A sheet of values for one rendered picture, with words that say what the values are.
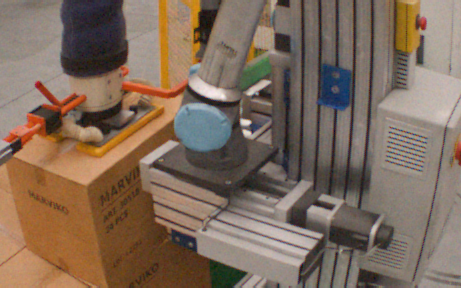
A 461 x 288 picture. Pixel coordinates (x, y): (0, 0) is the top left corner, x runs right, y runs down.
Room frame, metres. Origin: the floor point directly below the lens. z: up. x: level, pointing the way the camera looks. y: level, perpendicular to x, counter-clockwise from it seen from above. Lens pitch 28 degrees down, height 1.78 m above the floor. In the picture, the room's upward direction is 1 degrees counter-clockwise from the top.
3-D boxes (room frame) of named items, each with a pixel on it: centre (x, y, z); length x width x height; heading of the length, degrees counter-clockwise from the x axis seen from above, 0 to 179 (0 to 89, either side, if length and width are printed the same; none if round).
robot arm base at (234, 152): (1.33, 0.03, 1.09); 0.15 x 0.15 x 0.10
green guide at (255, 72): (3.43, -0.39, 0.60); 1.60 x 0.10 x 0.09; 147
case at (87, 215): (1.69, 0.41, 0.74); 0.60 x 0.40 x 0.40; 151
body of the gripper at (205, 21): (1.80, 0.05, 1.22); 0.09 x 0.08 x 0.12; 151
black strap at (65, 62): (1.70, 0.41, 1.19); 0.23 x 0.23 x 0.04
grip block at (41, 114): (1.48, 0.53, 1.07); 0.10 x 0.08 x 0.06; 61
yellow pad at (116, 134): (1.65, 0.33, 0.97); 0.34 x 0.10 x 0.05; 151
